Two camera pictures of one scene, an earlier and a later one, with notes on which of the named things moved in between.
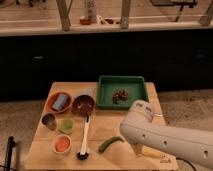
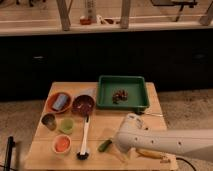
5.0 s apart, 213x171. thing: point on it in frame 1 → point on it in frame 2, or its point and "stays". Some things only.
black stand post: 10,143 stays
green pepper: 105,143 stays
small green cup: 66,126 stays
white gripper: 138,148 → 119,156
